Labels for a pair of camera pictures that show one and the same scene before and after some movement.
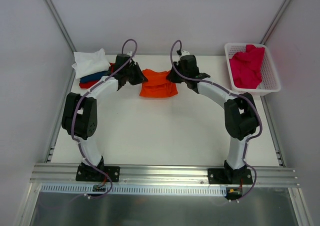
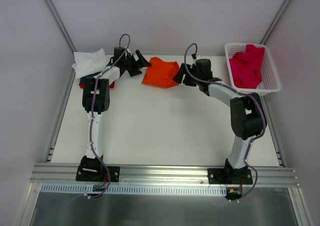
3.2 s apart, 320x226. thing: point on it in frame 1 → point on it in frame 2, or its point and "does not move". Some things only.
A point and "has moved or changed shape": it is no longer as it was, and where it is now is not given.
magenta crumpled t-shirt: (246, 67) does not move
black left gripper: (135, 73) → (135, 65)
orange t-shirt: (157, 84) has moved or changed shape
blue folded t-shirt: (94, 76) does not move
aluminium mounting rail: (66, 174) does not move
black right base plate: (230, 176) does not move
